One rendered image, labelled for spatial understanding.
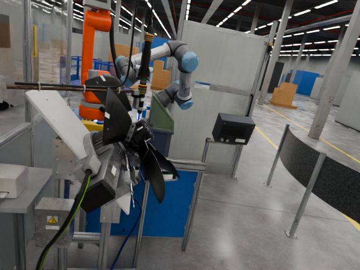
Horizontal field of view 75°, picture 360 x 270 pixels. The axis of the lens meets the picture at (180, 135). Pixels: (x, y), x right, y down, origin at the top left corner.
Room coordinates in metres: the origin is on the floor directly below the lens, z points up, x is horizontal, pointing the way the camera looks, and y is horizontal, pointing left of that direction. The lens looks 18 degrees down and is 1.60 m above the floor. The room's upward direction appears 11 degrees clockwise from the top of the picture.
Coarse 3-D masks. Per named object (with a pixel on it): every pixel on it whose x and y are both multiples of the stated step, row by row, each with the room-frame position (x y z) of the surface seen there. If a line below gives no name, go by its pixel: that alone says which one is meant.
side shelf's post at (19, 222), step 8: (16, 216) 0.97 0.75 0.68; (24, 216) 1.01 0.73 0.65; (16, 224) 0.97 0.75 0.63; (24, 224) 1.00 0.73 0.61; (16, 232) 0.97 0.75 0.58; (24, 232) 1.00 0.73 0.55; (16, 240) 0.97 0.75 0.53; (24, 240) 1.00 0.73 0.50; (16, 248) 0.97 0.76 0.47; (24, 248) 1.00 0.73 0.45; (16, 256) 0.97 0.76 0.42; (24, 256) 0.99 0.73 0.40; (16, 264) 0.97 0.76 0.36; (24, 264) 0.98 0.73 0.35
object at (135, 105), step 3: (135, 90) 1.17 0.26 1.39; (132, 93) 1.17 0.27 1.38; (135, 93) 1.16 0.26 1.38; (138, 93) 1.18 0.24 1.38; (132, 96) 1.18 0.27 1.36; (135, 96) 1.16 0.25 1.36; (138, 96) 1.17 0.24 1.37; (135, 99) 1.18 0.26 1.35; (138, 99) 1.18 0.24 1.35; (135, 102) 1.18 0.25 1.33; (138, 102) 1.18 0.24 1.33; (135, 105) 1.18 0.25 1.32; (138, 105) 1.18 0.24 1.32; (135, 108) 1.18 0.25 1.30; (138, 108) 1.18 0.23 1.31; (141, 108) 1.18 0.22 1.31; (144, 108) 1.19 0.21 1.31
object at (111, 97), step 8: (112, 96) 0.90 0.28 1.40; (112, 104) 0.88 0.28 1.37; (120, 104) 0.94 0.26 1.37; (104, 112) 0.82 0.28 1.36; (112, 112) 0.87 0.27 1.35; (120, 112) 0.93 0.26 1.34; (104, 120) 0.81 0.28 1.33; (112, 120) 0.86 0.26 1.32; (120, 120) 0.92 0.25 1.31; (128, 120) 0.99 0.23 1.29; (104, 128) 0.80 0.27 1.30; (112, 128) 0.86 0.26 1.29; (120, 128) 0.92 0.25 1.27; (128, 128) 1.00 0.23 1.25; (104, 136) 0.79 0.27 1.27; (112, 136) 0.86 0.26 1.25; (120, 136) 0.94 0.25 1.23; (104, 144) 0.79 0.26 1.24
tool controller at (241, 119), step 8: (216, 120) 1.71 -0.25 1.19; (224, 120) 1.61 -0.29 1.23; (232, 120) 1.64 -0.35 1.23; (240, 120) 1.67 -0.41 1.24; (248, 120) 1.69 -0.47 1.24; (216, 128) 1.67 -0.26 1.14; (224, 128) 1.63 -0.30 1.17; (232, 128) 1.63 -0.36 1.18; (240, 128) 1.64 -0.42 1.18; (248, 128) 1.65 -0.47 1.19; (216, 136) 1.64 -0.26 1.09; (224, 136) 1.65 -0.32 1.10; (232, 136) 1.66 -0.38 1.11; (240, 136) 1.66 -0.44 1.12; (248, 136) 1.68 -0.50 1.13; (240, 144) 1.69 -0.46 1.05
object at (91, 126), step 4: (84, 120) 1.51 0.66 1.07; (84, 124) 1.45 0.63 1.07; (88, 124) 1.45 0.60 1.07; (92, 124) 1.46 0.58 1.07; (96, 124) 1.47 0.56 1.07; (100, 124) 1.49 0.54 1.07; (88, 128) 1.45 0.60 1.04; (92, 128) 1.46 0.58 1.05; (96, 128) 1.46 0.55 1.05; (100, 128) 1.47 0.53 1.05
